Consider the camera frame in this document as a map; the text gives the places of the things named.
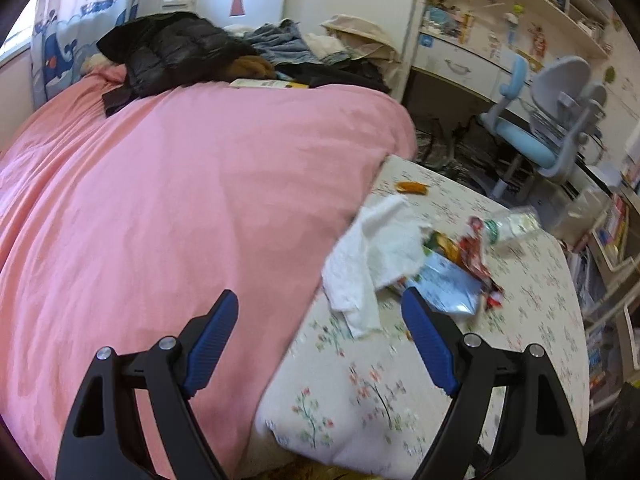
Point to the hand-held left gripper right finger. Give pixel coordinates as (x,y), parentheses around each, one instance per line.
(430,340)

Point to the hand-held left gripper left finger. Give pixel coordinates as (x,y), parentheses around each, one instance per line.
(212,342)

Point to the silver blue foil packet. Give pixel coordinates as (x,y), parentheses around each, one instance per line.
(447,285)

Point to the yellow green snack wrapper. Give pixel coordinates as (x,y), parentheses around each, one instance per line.
(442,246)

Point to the red snack wrapper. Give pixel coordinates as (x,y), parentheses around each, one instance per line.
(472,255)

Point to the white tissue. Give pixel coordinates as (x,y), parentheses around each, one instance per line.
(380,250)

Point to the clear plastic bottle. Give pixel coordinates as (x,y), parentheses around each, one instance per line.
(512,227)

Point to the orange snack wrapper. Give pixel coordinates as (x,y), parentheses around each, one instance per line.
(412,188)

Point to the floral cloth covered table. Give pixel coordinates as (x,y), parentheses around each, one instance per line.
(525,285)

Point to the pink duvet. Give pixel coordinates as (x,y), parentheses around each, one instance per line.
(175,210)

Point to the white rolling cart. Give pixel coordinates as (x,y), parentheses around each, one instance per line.
(615,330)

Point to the clear plastic bag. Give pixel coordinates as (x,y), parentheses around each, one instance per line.
(580,215)

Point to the white book rack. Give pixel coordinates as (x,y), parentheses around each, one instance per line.
(607,255)

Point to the blue grey desk chair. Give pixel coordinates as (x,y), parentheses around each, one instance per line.
(535,147)

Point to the yellow book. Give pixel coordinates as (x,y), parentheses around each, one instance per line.
(265,83)

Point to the black cloth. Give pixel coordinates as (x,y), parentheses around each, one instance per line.
(345,75)

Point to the white desk drawer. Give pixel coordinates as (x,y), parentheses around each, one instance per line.
(455,62)

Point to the brown cloth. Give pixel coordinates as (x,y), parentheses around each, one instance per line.
(252,66)

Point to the black down jacket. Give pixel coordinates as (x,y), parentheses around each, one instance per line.
(170,50)

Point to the beige cloth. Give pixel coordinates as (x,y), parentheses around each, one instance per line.
(360,32)

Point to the whale print curtain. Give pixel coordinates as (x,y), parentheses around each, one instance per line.
(75,20)

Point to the white wall shelf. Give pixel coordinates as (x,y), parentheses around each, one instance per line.
(565,5)

